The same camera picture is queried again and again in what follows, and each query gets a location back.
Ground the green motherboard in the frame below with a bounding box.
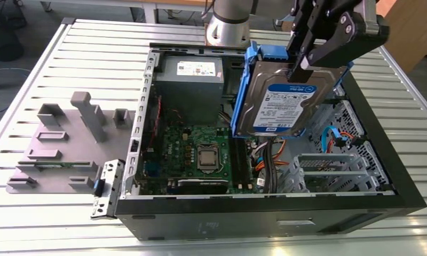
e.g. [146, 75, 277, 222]
[138, 125, 269, 193]

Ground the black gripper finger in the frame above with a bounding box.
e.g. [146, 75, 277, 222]
[301, 12, 392, 83]
[288, 0, 330, 83]

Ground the orange wire bundle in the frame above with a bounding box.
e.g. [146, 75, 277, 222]
[253, 137, 292, 171]

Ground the black graphics card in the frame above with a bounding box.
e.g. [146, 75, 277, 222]
[167, 179, 231, 195]

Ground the grey power supply unit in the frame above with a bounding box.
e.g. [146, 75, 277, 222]
[155, 55, 226, 126]

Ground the metal disk bay cage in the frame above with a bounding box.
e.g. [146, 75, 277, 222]
[292, 153, 393, 193]

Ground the green RAM stick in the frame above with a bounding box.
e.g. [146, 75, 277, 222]
[34, 163, 90, 169]

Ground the metal expansion slot bracket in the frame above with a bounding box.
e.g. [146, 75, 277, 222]
[90, 158, 126, 221]

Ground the thick black cable bundle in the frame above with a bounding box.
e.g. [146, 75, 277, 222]
[263, 98, 346, 194]

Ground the CPU socket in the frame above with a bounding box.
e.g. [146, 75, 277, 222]
[195, 143, 225, 173]

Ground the blue data wire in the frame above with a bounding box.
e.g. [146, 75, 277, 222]
[320, 125, 354, 155]

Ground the coloured power wire black plug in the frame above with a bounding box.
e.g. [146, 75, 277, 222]
[341, 132, 370, 148]

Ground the blue and black bracket latch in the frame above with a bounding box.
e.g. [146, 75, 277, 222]
[94, 179, 107, 197]

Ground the hard disk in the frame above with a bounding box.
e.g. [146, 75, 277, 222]
[230, 44, 356, 139]

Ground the silver CPU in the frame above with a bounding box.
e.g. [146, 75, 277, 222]
[198, 150, 218, 165]

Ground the black open PC case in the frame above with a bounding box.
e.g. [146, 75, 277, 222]
[114, 42, 427, 242]

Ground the black RAM slot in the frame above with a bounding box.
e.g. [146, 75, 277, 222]
[239, 137, 254, 189]
[230, 137, 243, 189]

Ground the grey parts rack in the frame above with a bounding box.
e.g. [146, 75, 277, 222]
[6, 91, 138, 196]

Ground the black bin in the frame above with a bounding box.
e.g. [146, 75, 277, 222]
[0, 15, 26, 62]

